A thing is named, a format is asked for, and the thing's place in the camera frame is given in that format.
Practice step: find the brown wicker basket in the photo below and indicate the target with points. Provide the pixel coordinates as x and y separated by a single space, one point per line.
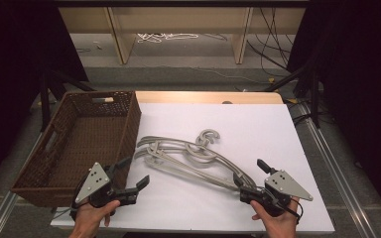
89 139

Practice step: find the person's right hand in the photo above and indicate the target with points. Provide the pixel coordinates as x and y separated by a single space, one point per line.
281 226

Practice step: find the black curtain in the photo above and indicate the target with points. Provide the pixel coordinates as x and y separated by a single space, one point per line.
360 82
10 66

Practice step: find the wooden table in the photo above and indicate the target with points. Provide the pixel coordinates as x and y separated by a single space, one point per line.
195 97

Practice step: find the person's left hand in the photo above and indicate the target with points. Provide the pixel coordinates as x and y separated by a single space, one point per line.
91 219

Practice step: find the light wooden shelf unit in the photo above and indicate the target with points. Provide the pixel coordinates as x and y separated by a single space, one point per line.
178 20

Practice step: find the white board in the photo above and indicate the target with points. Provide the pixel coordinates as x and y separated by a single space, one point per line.
244 129

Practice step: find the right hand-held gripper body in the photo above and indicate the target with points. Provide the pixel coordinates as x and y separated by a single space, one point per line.
284 185

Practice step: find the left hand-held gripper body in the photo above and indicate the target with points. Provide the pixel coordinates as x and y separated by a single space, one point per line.
94 180

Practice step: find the black tripod stand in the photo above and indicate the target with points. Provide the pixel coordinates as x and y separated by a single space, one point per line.
46 95
314 95

